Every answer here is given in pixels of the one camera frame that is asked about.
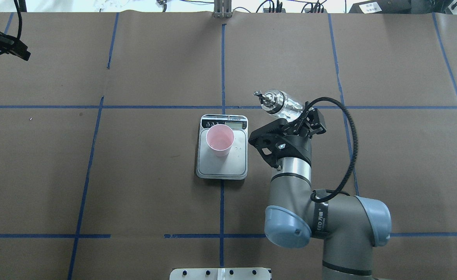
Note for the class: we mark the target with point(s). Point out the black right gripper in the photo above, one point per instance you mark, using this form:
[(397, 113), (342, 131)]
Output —
[(300, 147)]

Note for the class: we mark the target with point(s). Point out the clear glass sauce bottle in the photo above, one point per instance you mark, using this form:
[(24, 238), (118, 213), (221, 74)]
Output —
[(279, 104)]

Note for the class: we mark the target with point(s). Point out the pink plastic cup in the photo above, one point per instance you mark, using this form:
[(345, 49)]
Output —
[(220, 139)]

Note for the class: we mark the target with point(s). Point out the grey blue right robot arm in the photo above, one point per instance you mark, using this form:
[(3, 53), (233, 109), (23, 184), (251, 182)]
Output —
[(350, 226)]

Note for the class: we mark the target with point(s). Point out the silver digital kitchen scale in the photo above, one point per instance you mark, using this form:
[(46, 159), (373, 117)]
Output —
[(234, 166)]

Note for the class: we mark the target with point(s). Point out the black power strip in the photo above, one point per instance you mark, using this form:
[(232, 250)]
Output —
[(292, 7)]

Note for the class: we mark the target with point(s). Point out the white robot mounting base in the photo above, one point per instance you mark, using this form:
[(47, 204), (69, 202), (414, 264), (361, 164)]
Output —
[(237, 273)]

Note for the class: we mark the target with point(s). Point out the black box with label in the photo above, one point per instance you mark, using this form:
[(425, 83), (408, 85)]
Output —
[(381, 7)]

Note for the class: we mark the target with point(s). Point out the aluminium frame post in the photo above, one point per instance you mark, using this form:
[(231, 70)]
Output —
[(223, 9)]

